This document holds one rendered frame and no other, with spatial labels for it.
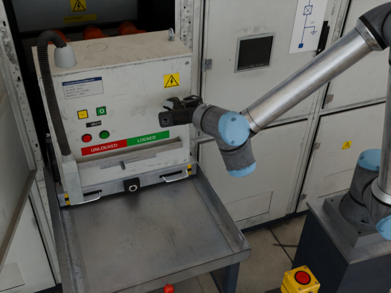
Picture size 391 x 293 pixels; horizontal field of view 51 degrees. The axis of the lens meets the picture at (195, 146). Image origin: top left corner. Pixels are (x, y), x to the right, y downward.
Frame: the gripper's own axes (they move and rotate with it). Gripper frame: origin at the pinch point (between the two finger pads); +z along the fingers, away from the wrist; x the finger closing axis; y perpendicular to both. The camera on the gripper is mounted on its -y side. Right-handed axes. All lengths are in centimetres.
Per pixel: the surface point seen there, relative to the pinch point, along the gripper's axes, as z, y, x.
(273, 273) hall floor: 12, 58, -123
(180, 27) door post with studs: 18.2, 23.3, 20.9
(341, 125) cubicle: 10, 114, -50
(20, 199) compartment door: 34, -49, -30
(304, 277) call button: -53, 9, -47
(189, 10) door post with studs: 15.3, 26.6, 26.6
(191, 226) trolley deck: -13.0, -4.2, -42.3
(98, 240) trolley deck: 0, -34, -39
